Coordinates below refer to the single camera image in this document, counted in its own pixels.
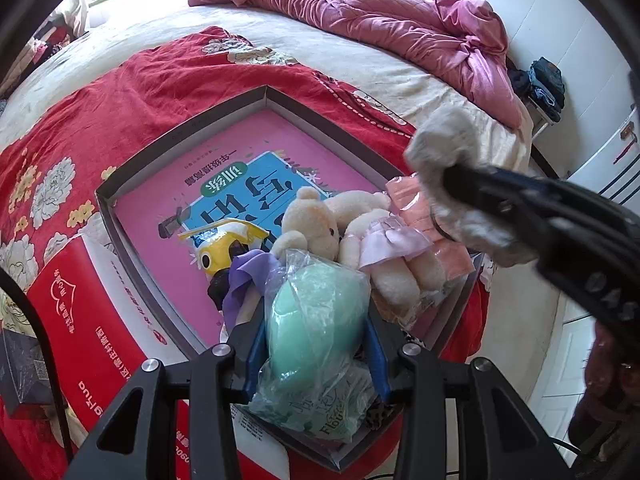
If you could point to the pink quilt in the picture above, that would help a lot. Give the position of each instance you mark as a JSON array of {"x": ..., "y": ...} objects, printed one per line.
[{"x": 390, "y": 20}]

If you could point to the white green tissue packet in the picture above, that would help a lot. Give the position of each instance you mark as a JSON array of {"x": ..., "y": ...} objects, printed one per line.
[{"x": 320, "y": 410}]

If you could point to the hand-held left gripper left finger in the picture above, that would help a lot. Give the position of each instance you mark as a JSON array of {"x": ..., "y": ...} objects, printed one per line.
[{"x": 255, "y": 360}]

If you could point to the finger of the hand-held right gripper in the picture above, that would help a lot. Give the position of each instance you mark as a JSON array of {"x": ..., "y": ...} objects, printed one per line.
[
  {"x": 480, "y": 192},
  {"x": 525, "y": 180}
]

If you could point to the small dark box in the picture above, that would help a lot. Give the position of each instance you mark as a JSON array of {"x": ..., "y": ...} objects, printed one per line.
[{"x": 25, "y": 370}]

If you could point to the red tissue pack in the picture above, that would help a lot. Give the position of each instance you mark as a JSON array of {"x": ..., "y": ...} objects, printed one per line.
[{"x": 90, "y": 310}]

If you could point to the cream teddy bear purple ribbon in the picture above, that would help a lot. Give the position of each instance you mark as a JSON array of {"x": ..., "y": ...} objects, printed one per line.
[{"x": 310, "y": 220}]

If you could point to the white cabinet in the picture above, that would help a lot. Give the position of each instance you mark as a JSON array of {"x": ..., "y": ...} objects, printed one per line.
[{"x": 610, "y": 160}]

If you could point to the green sponge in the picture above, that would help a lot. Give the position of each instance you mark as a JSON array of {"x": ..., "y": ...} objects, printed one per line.
[{"x": 310, "y": 320}]

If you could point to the leopard print scarf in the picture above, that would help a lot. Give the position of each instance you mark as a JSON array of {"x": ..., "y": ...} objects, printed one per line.
[{"x": 382, "y": 415}]

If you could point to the peach sponges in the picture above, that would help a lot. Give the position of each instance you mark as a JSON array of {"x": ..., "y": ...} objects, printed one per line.
[{"x": 425, "y": 210}]

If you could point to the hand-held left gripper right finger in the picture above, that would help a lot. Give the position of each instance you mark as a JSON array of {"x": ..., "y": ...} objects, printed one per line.
[{"x": 380, "y": 365}]

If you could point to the cream teddy bear pink dress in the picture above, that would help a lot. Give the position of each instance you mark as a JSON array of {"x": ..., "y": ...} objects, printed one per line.
[{"x": 400, "y": 275}]

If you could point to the yellow black plush toy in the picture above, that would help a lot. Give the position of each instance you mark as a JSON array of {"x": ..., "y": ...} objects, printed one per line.
[{"x": 215, "y": 255}]

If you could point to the dark blue clothes pile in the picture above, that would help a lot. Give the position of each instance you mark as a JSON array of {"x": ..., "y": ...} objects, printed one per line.
[{"x": 545, "y": 85}]

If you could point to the red floral blanket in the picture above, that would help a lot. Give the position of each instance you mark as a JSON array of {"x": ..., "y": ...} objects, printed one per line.
[{"x": 150, "y": 85}]

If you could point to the bed with beige sheet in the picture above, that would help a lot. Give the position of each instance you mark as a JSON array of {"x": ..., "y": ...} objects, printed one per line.
[{"x": 350, "y": 70}]

